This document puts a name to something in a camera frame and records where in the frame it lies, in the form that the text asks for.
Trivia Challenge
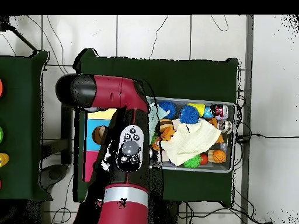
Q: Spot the mint green waffle cloth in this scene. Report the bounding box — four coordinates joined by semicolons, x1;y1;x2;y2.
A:
148;102;170;141

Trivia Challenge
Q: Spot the toy burger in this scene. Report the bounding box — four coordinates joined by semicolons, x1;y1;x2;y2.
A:
158;118;174;133

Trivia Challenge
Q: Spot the black upright bar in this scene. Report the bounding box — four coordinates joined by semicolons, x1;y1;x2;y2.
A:
61;104;74;164

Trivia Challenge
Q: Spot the dark green side table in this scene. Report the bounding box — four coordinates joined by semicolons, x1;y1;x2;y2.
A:
0;50;53;202

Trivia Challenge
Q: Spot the orange toy basketball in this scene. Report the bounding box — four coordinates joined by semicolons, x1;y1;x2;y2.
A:
207;149;227;164

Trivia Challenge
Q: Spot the cream waffle cloth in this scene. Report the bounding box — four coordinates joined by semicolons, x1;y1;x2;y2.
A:
161;118;222;166

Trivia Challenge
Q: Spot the crushed soda can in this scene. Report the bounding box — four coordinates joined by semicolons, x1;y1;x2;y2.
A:
210;104;230;121

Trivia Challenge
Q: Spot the dark green table cloth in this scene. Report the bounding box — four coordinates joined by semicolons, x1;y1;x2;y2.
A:
73;48;240;207

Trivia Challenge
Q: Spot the yellow foam wedge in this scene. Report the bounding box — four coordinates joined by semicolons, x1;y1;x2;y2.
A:
187;103;206;117

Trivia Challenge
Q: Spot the blue spiky ball with eyes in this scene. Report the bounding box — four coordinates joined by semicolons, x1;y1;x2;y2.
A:
179;105;200;124

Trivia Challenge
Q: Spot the green spiky ball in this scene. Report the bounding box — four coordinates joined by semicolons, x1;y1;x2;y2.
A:
183;154;202;169

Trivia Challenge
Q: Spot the yellow round object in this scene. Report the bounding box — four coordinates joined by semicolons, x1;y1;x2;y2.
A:
0;152;10;168

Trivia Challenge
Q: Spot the black floor cable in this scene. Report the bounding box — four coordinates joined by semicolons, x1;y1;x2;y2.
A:
235;133;299;144

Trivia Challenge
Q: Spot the shallow mesh bin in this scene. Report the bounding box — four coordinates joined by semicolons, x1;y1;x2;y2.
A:
145;96;237;174

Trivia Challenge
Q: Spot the wooden three-hole box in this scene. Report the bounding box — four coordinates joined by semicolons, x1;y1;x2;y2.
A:
82;108;117;183

